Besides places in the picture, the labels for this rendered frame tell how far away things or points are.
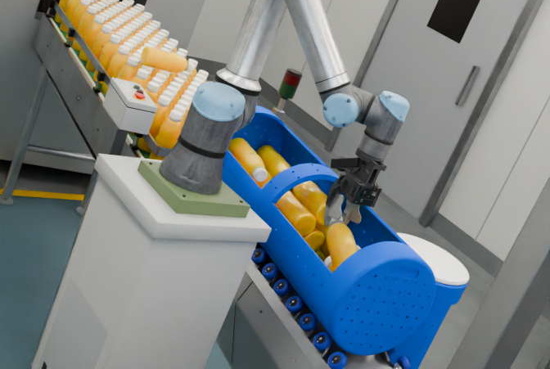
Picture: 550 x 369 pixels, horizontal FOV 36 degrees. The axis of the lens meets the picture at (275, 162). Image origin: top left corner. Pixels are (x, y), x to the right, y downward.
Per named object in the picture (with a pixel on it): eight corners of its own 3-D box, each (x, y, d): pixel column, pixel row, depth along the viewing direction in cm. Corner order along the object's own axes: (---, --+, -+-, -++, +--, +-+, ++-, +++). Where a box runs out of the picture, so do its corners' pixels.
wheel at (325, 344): (332, 339, 199) (335, 343, 200) (323, 326, 203) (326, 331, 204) (317, 350, 199) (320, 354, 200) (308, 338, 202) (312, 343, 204)
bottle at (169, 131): (142, 163, 278) (161, 112, 272) (152, 159, 284) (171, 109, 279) (161, 173, 277) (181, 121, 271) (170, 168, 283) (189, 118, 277)
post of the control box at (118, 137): (32, 371, 305) (120, 120, 275) (30, 363, 309) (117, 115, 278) (43, 371, 308) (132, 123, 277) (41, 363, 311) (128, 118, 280)
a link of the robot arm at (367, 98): (330, 79, 196) (373, 99, 195) (336, 74, 207) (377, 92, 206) (316, 110, 198) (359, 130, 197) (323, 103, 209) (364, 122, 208)
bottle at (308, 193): (340, 201, 225) (308, 169, 240) (317, 206, 222) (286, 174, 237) (339, 223, 228) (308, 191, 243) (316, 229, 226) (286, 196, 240)
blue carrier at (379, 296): (312, 352, 196) (366, 247, 188) (185, 176, 265) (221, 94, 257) (403, 362, 212) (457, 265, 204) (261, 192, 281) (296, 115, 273)
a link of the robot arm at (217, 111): (172, 136, 194) (192, 81, 190) (190, 126, 207) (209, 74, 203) (219, 157, 193) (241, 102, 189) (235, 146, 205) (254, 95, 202)
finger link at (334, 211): (326, 232, 206) (346, 200, 204) (314, 219, 211) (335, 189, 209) (335, 236, 208) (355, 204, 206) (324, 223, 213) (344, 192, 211)
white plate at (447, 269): (421, 279, 240) (419, 282, 240) (487, 285, 256) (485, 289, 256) (367, 228, 261) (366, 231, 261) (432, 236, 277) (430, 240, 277)
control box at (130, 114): (118, 129, 267) (128, 100, 264) (102, 104, 283) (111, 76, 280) (147, 135, 272) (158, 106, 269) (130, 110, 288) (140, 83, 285)
